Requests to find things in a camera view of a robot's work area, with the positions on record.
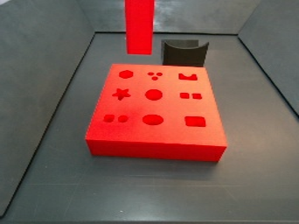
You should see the long red arch peg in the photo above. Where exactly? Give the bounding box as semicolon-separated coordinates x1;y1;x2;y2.
126;0;155;55

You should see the red shape sorter block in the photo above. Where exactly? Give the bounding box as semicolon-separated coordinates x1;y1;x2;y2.
86;64;227;162

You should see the dark grey curved holder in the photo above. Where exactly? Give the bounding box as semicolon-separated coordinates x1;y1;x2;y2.
162;39;210;67

